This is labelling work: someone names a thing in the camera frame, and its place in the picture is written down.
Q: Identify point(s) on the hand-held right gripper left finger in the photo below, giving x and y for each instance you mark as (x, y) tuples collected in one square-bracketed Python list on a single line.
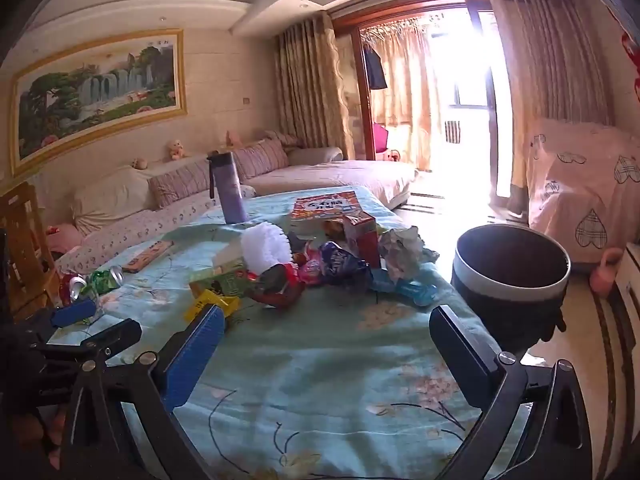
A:
[(192, 360)]

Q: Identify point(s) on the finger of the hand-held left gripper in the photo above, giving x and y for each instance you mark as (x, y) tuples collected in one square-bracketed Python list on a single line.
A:
[(112, 336), (75, 312)]

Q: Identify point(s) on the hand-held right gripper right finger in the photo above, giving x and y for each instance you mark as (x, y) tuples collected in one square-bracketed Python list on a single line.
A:
[(462, 355)]

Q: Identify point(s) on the white black bowl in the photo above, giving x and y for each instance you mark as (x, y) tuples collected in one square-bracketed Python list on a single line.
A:
[(505, 285)]

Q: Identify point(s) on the white sponge block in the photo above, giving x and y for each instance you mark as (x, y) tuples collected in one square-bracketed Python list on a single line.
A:
[(265, 245)]

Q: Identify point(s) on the pink snack wrapper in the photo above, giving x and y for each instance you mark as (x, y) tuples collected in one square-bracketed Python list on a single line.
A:
[(310, 271)]

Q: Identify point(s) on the red soda can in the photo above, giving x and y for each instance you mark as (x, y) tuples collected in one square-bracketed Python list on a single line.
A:
[(280, 292), (70, 290)]

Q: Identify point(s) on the green soda can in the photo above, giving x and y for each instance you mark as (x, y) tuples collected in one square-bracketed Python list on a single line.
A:
[(105, 281)]

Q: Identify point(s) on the yellow wrapper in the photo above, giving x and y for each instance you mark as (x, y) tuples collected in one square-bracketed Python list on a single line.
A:
[(200, 305)]

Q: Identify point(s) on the light blue plastic wrapper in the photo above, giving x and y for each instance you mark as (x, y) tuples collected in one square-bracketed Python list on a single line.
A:
[(415, 292)]

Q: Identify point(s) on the green paper carton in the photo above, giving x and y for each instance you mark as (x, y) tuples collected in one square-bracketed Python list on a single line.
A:
[(225, 282)]

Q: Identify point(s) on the wooden chair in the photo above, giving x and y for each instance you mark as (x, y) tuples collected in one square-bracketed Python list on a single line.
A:
[(25, 240)]

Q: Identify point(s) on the white pillow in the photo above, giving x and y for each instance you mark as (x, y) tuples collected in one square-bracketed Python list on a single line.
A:
[(110, 200)]

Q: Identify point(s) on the crumpled white paper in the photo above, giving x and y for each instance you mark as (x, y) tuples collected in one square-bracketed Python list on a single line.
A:
[(400, 255)]

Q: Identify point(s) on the red paper carton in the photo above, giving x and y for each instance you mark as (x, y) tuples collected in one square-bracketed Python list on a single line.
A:
[(367, 245)]

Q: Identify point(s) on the dark blue snack bag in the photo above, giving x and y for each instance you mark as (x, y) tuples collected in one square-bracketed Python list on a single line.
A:
[(340, 262)]

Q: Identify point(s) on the pink plastic object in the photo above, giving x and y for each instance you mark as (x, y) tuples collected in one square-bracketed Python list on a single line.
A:
[(605, 275)]

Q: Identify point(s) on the small plush toy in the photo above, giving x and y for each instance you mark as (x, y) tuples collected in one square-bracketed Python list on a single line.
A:
[(140, 162)]

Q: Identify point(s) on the large striped pillow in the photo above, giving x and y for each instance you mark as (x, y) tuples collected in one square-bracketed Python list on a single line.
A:
[(180, 182)]

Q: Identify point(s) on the purple tumbler with black lid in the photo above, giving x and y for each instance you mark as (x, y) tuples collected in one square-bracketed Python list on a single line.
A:
[(232, 195)]

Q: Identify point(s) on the white cabinet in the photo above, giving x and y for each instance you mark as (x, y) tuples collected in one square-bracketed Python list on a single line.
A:
[(631, 285)]

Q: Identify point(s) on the pink and white plush bear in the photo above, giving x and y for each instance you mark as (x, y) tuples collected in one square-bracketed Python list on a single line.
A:
[(176, 149)]

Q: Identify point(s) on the stack of books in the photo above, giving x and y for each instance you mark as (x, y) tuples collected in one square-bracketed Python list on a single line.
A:
[(325, 205)]

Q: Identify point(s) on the armchair with pink cover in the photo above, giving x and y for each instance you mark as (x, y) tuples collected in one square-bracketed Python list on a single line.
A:
[(575, 185)]

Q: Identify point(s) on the framed landscape painting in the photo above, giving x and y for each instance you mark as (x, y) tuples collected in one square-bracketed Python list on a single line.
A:
[(95, 90)]

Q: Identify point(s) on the dark slatted rack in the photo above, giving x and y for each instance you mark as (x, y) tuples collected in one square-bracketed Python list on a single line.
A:
[(452, 131)]

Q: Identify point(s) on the long fabric sofa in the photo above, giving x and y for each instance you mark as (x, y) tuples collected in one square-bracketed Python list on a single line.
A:
[(325, 170)]

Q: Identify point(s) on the magenta bag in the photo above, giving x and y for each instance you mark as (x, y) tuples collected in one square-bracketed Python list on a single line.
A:
[(381, 137)]

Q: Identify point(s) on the small striped pillow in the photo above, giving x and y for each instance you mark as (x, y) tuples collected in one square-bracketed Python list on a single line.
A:
[(282, 138)]

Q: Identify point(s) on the sheer balcony curtain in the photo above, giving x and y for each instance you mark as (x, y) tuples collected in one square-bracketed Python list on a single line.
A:
[(405, 80)]

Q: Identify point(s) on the beige patterned curtain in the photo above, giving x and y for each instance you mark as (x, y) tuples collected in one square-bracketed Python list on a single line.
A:
[(305, 85), (550, 60)]

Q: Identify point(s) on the dark hanging garment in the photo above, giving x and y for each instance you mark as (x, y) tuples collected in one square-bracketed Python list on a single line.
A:
[(375, 67)]

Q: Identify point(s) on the wooden door frame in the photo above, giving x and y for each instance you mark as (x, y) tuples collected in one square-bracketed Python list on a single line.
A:
[(362, 110)]

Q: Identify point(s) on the red wall decoration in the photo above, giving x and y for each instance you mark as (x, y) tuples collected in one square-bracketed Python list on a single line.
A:
[(634, 60)]

